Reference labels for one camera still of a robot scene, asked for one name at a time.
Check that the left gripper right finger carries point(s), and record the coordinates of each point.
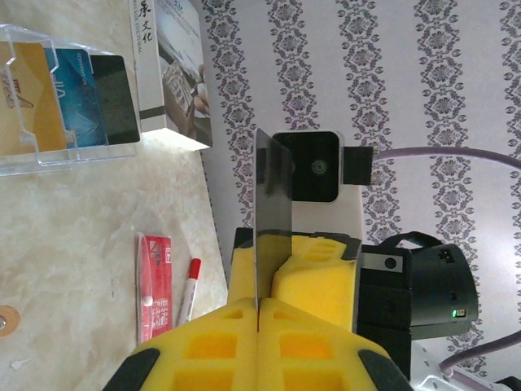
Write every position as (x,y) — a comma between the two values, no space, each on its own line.
(268,366)

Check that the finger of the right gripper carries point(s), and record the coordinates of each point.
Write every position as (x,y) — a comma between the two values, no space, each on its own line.
(242,277)
(325,293)

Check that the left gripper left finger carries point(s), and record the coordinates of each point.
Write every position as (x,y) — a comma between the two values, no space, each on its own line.
(244,366)

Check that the dark glossy credit card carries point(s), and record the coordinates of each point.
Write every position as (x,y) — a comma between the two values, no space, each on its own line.
(272,191)

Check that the orange leather card holder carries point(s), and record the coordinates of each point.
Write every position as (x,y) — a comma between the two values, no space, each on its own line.
(8,322)

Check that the colour swatch cards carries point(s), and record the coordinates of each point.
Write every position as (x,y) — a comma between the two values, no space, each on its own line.
(81,163)

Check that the black card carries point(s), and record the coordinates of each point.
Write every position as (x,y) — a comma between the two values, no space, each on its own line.
(116,102)

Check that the blue card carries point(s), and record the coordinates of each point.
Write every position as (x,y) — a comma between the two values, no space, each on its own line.
(77,102)

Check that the yellow card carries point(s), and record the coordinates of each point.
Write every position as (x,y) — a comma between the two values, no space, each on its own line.
(36,102)

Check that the red white marker pen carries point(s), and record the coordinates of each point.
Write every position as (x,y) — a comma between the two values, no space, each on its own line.
(189,293)

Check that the red paper packet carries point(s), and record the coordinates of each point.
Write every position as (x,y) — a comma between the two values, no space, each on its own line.
(156,285)

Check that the white printed book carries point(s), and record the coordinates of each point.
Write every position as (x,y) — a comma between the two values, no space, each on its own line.
(179,81)

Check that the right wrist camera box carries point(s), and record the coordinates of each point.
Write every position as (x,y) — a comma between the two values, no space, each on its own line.
(317,167)

